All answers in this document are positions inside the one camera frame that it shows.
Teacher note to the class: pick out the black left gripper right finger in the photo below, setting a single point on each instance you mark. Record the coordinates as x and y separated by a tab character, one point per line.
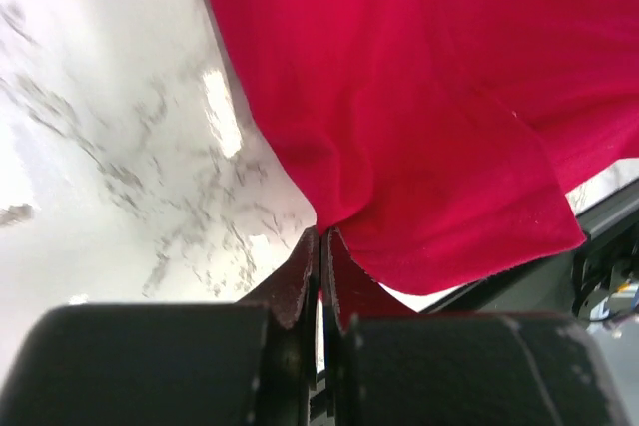
388	365

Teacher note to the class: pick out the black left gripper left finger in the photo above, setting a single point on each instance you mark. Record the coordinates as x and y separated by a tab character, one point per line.
251	362

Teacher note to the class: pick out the bright red t-shirt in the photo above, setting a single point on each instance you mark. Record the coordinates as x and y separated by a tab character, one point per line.
440	137

